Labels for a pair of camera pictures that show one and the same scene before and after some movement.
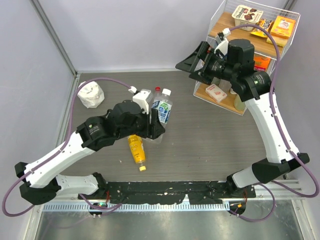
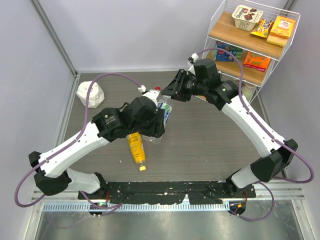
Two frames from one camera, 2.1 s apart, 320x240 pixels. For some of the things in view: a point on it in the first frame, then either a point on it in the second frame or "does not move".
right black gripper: (203, 51) → (175, 88)
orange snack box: (261, 63) does not move
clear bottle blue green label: (164, 108) does not move
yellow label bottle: (136, 146) does not move
